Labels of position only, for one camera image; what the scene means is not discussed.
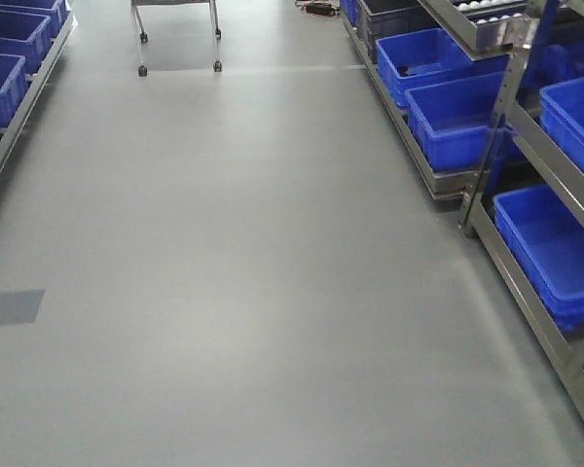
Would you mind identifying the steel right shelf rack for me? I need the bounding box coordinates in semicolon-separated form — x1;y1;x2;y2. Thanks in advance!
342;1;584;427

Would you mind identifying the blue plastic bin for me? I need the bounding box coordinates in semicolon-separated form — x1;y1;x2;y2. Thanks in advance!
0;10;52;75
540;77;584;174
405;72;503;172
493;184;584;331
377;28;508;110
0;54;27;127

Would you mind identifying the small wheeled steel cart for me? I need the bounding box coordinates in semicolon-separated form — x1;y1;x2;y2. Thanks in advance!
129;1;224;78

